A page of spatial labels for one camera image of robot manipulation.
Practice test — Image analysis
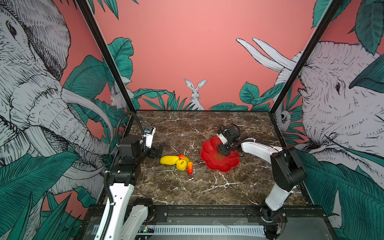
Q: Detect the right black frame post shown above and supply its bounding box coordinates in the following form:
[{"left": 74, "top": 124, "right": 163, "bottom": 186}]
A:
[{"left": 269, "top": 0, "right": 344, "bottom": 115}]

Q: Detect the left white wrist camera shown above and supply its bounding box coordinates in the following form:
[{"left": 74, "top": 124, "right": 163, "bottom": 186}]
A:
[{"left": 144, "top": 126, "right": 156, "bottom": 149}]

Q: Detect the left black frame post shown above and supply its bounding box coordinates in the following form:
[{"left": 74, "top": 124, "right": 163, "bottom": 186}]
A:
[{"left": 74, "top": 0, "right": 137, "bottom": 115}]

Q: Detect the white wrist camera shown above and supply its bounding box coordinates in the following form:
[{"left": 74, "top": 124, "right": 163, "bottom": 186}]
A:
[
  {"left": 217, "top": 133, "right": 228, "bottom": 145},
  {"left": 144, "top": 126, "right": 156, "bottom": 149}
]

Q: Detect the black front mounting rail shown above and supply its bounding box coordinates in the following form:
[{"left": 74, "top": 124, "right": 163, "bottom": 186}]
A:
[{"left": 83, "top": 204, "right": 326, "bottom": 224}]

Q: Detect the white slotted cable duct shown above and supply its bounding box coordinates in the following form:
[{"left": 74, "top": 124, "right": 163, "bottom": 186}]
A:
[{"left": 91, "top": 224, "right": 266, "bottom": 237}]

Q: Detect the left black corrugated cable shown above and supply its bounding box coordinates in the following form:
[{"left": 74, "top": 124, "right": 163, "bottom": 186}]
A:
[{"left": 115, "top": 111, "right": 146, "bottom": 151}]

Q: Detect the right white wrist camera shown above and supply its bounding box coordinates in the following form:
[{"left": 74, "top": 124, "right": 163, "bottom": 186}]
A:
[{"left": 217, "top": 133, "right": 228, "bottom": 145}]

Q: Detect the red flower-shaped fruit bowl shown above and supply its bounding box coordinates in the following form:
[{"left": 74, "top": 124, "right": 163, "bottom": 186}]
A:
[{"left": 200, "top": 137, "right": 240, "bottom": 173}]

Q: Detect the yellow fake apple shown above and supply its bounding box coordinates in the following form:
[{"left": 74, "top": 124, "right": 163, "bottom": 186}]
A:
[{"left": 176, "top": 160, "right": 188, "bottom": 171}]

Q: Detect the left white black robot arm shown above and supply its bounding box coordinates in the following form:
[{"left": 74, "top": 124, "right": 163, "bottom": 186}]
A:
[{"left": 94, "top": 134, "right": 164, "bottom": 240}]

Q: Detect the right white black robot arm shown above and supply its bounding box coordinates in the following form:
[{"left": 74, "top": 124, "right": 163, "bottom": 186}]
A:
[{"left": 217, "top": 124, "right": 307, "bottom": 223}]

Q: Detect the black frame post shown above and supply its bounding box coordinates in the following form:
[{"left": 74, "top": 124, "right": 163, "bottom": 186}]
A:
[
  {"left": 269, "top": 0, "right": 344, "bottom": 115},
  {"left": 74, "top": 0, "right": 137, "bottom": 115}
]

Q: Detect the yellow fake mango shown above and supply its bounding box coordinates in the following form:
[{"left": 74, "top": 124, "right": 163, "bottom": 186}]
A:
[{"left": 160, "top": 156, "right": 180, "bottom": 166}]

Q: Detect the orange red fake carrot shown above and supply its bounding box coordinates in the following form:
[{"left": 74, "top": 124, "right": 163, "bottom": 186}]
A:
[{"left": 187, "top": 162, "right": 194, "bottom": 175}]

